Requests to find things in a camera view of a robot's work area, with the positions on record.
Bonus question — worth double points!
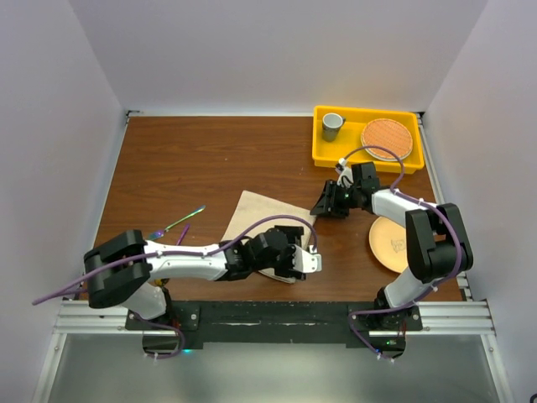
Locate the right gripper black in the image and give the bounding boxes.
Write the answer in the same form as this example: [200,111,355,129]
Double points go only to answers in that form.
[310,180,361,220]

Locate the beige cloth napkin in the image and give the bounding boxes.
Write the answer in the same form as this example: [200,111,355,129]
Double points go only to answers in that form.
[219,191,317,281]

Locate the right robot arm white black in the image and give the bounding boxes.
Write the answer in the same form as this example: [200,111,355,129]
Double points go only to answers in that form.
[310,159,473,330]

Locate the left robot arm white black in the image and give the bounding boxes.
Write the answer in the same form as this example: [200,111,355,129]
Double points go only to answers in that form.
[84,226,319,329]

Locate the golden round plate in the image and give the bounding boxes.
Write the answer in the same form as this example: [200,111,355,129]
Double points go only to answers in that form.
[368,217,408,274]

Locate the yellow plastic tray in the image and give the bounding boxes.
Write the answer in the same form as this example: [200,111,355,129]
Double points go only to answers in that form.
[311,105,425,175]

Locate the grey ceramic mug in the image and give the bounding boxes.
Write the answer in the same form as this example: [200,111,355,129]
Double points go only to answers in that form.
[321,113,346,142]

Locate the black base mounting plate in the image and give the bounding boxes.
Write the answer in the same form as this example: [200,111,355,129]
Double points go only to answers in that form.
[125,301,423,358]

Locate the orange woven coaster plate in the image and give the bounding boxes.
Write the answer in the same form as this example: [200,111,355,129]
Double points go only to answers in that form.
[361,118,414,161]

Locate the gold purple spoon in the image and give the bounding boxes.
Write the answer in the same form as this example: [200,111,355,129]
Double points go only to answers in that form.
[154,223,190,288]

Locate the iridescent fork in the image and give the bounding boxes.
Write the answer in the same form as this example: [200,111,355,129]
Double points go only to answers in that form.
[145,205,206,241]

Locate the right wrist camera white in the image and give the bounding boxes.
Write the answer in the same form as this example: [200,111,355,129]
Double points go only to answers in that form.
[336,158,354,188]

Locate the aluminium frame rail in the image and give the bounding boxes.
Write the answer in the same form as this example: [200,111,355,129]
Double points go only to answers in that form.
[53,301,514,402]

